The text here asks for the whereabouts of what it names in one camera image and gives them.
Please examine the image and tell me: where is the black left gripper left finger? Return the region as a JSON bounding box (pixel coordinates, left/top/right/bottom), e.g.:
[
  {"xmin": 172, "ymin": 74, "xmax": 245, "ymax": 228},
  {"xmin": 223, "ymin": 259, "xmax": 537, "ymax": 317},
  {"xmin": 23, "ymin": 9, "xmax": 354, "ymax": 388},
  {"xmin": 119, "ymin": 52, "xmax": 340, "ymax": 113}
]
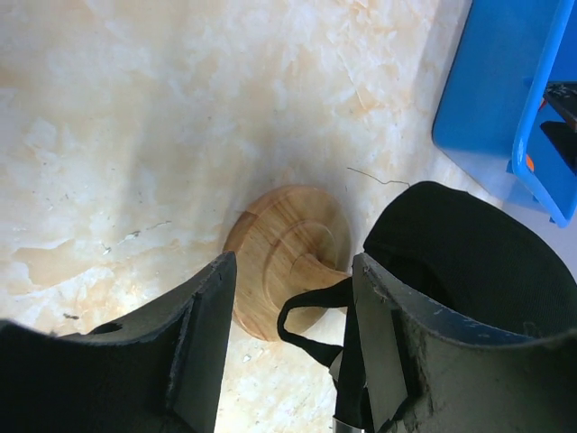
[{"xmin": 1, "ymin": 253, "xmax": 237, "ymax": 432}]

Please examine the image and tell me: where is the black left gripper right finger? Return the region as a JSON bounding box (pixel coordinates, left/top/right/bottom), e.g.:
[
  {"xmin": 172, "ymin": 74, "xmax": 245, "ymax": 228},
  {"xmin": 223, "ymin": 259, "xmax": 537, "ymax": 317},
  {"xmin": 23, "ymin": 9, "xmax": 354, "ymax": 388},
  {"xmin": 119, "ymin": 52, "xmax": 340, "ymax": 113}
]
[{"xmin": 353, "ymin": 253, "xmax": 576, "ymax": 432}]

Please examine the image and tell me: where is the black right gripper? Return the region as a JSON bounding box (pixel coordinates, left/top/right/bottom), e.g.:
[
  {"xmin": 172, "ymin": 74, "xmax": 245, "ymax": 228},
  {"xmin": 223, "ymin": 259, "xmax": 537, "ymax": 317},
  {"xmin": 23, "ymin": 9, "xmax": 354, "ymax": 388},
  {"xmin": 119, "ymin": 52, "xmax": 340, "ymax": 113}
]
[{"xmin": 540, "ymin": 81, "xmax": 577, "ymax": 174}]

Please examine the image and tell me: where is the black cap with white logo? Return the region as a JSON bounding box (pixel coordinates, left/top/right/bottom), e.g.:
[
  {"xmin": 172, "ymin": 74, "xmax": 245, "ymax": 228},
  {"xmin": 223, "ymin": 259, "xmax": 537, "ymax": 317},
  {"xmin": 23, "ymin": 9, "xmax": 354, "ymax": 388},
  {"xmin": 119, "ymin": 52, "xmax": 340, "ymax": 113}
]
[{"xmin": 277, "ymin": 277, "xmax": 374, "ymax": 432}]

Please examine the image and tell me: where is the black cap with gold embroidery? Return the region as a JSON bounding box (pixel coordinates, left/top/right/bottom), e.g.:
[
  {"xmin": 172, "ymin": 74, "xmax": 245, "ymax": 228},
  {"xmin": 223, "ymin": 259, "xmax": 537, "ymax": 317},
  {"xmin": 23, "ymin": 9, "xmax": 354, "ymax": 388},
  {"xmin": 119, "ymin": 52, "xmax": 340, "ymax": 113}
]
[{"xmin": 363, "ymin": 181, "xmax": 576, "ymax": 337}]

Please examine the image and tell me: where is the orange cap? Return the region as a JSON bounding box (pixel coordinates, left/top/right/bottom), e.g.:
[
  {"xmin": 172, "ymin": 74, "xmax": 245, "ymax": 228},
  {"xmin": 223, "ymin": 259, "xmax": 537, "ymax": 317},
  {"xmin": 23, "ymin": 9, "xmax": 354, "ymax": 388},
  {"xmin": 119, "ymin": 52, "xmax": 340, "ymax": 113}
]
[{"xmin": 525, "ymin": 154, "xmax": 535, "ymax": 172}]

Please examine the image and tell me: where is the blue plastic bin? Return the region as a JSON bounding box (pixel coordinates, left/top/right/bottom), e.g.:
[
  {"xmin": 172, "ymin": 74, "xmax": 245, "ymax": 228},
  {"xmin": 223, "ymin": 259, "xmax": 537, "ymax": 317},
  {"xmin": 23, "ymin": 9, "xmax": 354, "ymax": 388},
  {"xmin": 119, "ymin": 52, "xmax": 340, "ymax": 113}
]
[{"xmin": 433, "ymin": 1, "xmax": 576, "ymax": 227}]

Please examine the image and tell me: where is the wooden hat stand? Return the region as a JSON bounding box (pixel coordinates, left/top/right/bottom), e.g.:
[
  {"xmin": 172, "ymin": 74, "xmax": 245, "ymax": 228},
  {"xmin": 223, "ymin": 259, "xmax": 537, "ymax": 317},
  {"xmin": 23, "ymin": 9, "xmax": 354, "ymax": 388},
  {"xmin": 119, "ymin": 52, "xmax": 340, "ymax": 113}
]
[{"xmin": 224, "ymin": 185, "xmax": 353, "ymax": 342}]

